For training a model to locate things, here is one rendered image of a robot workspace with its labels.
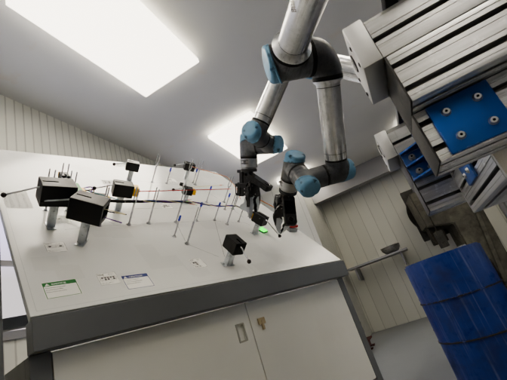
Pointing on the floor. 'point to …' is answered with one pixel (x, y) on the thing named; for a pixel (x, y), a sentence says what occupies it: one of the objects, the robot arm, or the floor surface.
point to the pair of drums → (465, 310)
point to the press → (458, 229)
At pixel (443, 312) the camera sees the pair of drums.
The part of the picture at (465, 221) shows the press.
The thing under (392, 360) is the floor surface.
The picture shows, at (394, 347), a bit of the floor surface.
